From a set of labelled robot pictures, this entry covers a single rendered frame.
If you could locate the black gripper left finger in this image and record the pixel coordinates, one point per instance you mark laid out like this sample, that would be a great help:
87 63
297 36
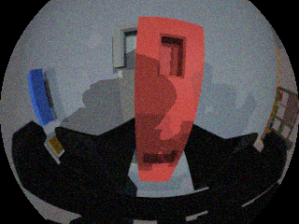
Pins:
113 150

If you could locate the yellow cube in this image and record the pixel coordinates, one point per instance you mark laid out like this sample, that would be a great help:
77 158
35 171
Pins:
55 144

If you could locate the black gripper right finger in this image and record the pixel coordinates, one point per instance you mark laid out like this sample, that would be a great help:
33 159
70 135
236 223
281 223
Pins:
207 153

